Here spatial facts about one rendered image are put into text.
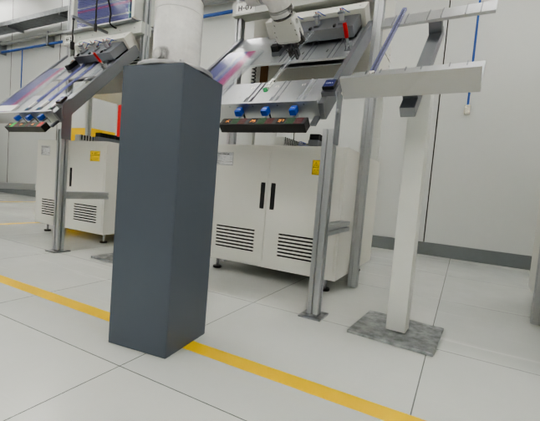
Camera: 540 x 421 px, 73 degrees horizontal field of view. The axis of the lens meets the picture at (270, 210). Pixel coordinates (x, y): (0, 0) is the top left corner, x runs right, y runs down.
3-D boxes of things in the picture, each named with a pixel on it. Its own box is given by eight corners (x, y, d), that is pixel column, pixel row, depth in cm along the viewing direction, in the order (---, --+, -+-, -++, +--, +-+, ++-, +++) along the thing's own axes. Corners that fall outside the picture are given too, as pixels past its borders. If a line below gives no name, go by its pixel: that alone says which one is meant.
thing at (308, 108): (320, 119, 125) (317, 100, 121) (174, 121, 156) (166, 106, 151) (322, 118, 126) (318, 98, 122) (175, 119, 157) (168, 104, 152)
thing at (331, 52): (350, 68, 148) (348, 55, 145) (217, 78, 179) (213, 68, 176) (369, 34, 168) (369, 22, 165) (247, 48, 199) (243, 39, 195)
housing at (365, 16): (367, 40, 166) (364, 7, 157) (272, 51, 189) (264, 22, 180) (371, 33, 171) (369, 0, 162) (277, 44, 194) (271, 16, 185)
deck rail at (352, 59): (326, 119, 125) (323, 103, 121) (320, 119, 125) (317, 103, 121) (374, 34, 167) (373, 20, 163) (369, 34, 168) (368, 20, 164)
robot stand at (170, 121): (165, 359, 88) (185, 62, 84) (107, 342, 95) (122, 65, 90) (205, 333, 105) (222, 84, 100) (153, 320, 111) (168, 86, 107)
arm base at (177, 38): (185, 61, 83) (191, -24, 82) (119, 64, 90) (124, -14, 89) (225, 85, 101) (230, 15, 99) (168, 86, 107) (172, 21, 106)
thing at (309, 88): (320, 110, 125) (318, 102, 122) (173, 114, 155) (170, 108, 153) (336, 83, 136) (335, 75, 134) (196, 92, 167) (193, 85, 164)
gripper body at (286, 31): (298, 4, 131) (305, 33, 140) (272, 8, 136) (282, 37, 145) (291, 16, 128) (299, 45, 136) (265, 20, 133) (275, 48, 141)
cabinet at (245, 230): (333, 296, 153) (347, 146, 149) (200, 266, 186) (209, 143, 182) (369, 270, 211) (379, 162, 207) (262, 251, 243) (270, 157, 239)
